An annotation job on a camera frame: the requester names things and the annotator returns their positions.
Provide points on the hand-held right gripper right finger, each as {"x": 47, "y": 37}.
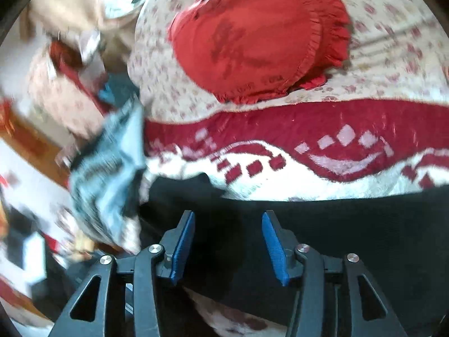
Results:
{"x": 275, "y": 249}

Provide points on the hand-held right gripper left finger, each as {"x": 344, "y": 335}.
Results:
{"x": 181, "y": 249}

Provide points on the black pants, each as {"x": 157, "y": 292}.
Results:
{"x": 350, "y": 224}

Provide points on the light blue fleece garment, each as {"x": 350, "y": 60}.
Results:
{"x": 105, "y": 168}

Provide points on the red and white plush blanket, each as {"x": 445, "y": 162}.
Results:
{"x": 350, "y": 137}

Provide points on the blue plastic bag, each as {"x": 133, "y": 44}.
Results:
{"x": 105, "y": 93}

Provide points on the wooden furniture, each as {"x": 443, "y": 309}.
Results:
{"x": 31, "y": 144}

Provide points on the red cloth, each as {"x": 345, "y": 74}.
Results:
{"x": 77, "y": 73}

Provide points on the floral cream pillow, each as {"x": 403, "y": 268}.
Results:
{"x": 56, "y": 87}

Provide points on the red heart-shaped frilled pillow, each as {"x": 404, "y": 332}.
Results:
{"x": 259, "y": 38}

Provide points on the clear plastic bag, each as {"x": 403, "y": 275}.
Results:
{"x": 91, "y": 45}

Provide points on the floral cream quilt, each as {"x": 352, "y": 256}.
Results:
{"x": 386, "y": 52}

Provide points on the beige curtain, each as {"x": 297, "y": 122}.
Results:
{"x": 77, "y": 3}

